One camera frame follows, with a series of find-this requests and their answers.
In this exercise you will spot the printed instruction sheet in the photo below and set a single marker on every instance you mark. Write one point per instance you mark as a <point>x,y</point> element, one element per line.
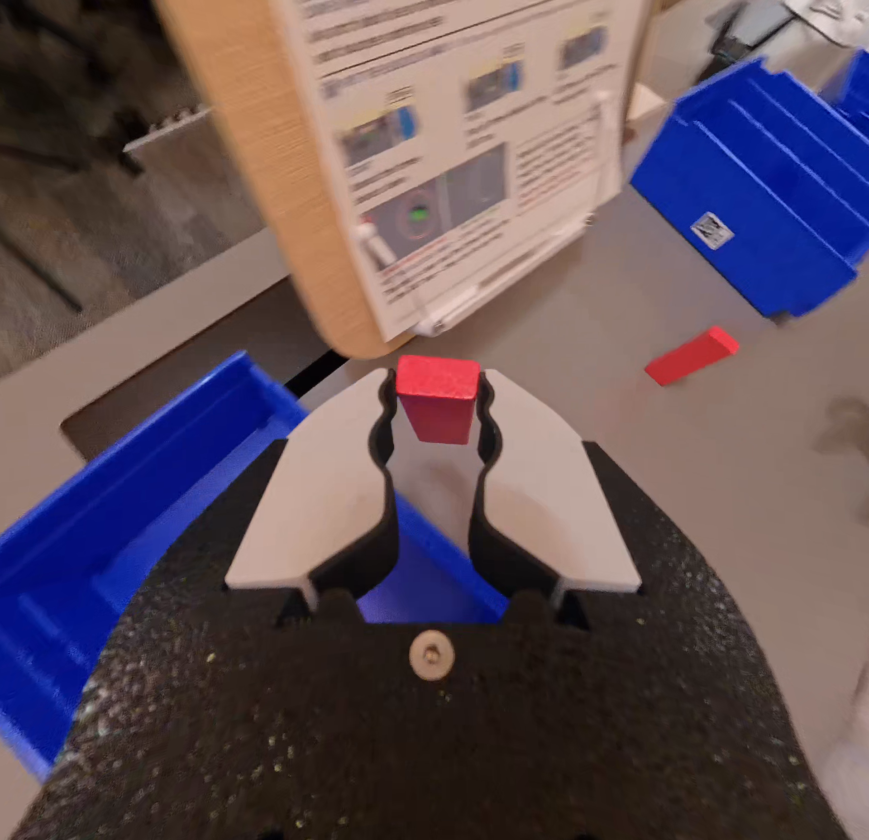
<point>407,52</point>

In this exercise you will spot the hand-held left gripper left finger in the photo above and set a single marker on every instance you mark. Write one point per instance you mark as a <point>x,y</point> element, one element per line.
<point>319,507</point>

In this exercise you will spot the wooden document stand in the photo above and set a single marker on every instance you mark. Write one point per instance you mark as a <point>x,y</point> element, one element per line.
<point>258,141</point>

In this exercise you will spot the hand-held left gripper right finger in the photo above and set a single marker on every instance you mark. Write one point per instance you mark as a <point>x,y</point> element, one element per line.
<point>550,514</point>

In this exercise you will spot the red wooden block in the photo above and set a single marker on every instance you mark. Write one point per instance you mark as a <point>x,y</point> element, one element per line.
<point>689,358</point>
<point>438,392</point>

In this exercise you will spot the dark grey device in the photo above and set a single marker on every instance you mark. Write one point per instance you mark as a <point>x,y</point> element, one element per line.
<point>753,22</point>

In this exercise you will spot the blue plastic bin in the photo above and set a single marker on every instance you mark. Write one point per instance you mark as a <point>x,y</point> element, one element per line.
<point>747,195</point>
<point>102,514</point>
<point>855,86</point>

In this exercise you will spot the white page holder clip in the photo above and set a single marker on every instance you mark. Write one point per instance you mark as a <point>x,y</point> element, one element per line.
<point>372,239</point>

